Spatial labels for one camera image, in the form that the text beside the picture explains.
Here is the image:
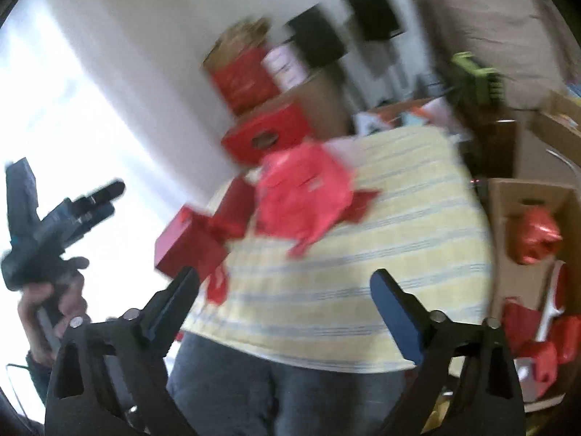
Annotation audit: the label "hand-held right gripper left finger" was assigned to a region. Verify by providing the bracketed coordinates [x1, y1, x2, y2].
[43, 267, 203, 436]

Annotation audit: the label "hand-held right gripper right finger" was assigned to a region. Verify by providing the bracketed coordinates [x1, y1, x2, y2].
[370, 269, 527, 436]

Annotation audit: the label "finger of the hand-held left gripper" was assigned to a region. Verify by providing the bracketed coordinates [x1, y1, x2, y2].
[75, 180, 127, 213]
[72, 201, 116, 242]

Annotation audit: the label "dark red handled gift box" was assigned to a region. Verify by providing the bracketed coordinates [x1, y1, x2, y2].
[154, 206, 239, 306]

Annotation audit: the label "deep cardboard box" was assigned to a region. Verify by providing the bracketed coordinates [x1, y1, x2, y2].
[485, 178, 581, 414]

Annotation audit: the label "red plastic twine ball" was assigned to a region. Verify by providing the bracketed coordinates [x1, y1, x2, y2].
[512, 206, 564, 266]

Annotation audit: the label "person's left hand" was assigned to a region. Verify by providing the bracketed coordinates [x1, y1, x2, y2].
[17, 257, 90, 367]

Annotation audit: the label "yellow checked tablecloth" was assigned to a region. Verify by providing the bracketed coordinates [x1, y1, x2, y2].
[179, 126, 493, 373]

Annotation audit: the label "white curtain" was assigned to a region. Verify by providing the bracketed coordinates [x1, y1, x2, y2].
[0, 0, 237, 373]

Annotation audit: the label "person's grey trousers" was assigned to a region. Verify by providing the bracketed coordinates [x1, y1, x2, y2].
[167, 331, 407, 436]

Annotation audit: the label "red nonwoven bag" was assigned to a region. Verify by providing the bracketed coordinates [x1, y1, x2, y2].
[254, 142, 382, 257]

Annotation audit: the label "white plastic strip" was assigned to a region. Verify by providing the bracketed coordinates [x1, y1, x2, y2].
[536, 261, 568, 343]

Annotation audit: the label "red cookie box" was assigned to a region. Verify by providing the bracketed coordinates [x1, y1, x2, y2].
[221, 102, 314, 166]

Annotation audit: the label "red gold-print gift bag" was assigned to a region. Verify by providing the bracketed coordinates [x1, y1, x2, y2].
[209, 48, 280, 116]

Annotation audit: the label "open cardboard box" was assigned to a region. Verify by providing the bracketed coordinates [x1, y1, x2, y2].
[354, 97, 459, 137]

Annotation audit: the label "brown sofa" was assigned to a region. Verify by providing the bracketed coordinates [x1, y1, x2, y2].
[409, 0, 581, 178]

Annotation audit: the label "large brown cardboard box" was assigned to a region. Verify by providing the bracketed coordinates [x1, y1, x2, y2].
[236, 73, 355, 139]

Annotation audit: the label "shallow cardboard tray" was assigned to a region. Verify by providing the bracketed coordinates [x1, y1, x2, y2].
[531, 91, 581, 166]

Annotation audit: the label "green portable power station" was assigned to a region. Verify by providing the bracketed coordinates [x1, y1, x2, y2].
[449, 52, 504, 107]

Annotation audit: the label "black speaker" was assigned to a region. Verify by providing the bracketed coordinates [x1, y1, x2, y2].
[345, 0, 406, 41]
[286, 4, 348, 66]

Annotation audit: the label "large beige cushion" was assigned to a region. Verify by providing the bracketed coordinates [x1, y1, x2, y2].
[409, 0, 577, 101]

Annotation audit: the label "white cable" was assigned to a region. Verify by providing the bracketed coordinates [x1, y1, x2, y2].
[547, 148, 581, 170]

